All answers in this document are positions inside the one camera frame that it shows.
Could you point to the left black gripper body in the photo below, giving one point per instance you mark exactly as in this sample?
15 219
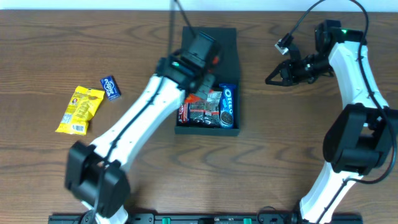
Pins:
204 86

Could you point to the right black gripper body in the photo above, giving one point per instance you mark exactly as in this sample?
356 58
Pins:
288 72

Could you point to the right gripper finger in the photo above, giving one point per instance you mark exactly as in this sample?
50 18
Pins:
281 69
274 79

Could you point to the red snack packet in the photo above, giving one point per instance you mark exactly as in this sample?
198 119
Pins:
194 99

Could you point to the dark green hinged gift box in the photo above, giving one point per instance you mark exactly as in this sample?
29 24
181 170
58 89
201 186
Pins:
228 71

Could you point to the black snack packet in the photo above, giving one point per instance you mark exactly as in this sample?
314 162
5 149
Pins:
206 112

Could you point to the red KitKat bar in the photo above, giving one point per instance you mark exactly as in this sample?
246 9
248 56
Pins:
184 114

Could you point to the blue Oreo cookie pack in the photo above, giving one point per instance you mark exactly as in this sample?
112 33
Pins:
227 105

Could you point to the yellow snack packet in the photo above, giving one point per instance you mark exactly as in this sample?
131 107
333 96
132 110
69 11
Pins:
81 108

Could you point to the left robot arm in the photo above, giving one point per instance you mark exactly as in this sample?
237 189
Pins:
96 174

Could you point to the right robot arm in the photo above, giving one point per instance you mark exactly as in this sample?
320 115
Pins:
362 138

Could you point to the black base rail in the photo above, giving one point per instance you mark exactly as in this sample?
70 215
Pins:
149 218

